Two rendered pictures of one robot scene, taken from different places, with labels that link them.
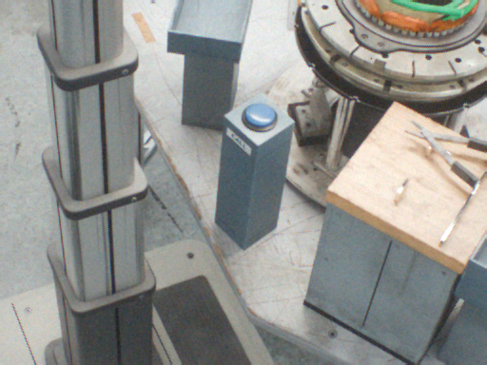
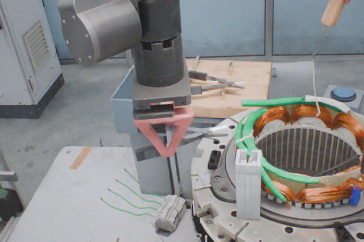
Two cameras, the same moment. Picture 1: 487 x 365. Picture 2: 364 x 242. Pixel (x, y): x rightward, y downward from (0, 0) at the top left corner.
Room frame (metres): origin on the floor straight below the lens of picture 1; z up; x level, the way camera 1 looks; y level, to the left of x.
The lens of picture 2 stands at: (1.58, -0.45, 1.50)
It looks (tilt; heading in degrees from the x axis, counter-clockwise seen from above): 34 degrees down; 170
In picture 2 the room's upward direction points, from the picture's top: 7 degrees counter-clockwise
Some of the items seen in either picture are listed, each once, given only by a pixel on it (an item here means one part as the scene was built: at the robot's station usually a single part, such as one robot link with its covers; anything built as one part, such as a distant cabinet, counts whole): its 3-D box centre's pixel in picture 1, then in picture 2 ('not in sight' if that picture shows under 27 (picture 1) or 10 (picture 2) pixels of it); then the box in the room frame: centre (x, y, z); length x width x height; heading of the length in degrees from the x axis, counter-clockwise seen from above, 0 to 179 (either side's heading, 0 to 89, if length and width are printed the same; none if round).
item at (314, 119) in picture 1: (313, 113); not in sight; (1.14, -0.10, 0.85); 0.06 x 0.04 x 0.05; 18
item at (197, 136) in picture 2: not in sight; (187, 140); (1.15, -0.37, 1.17); 0.06 x 0.01 x 0.01; 102
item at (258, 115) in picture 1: (260, 115); (343, 92); (0.95, -0.01, 1.04); 0.04 x 0.04 x 0.01
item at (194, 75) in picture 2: (464, 174); (197, 75); (0.85, -0.28, 1.09); 0.04 x 0.01 x 0.02; 48
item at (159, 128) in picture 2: not in sight; (151, 126); (1.10, -0.41, 1.17); 0.04 x 0.01 x 0.02; 66
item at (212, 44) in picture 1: (213, 48); not in sight; (1.18, 0.08, 0.92); 0.25 x 0.11 x 0.28; 177
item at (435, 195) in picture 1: (426, 183); (219, 87); (0.85, -0.24, 1.05); 0.20 x 0.19 x 0.02; 63
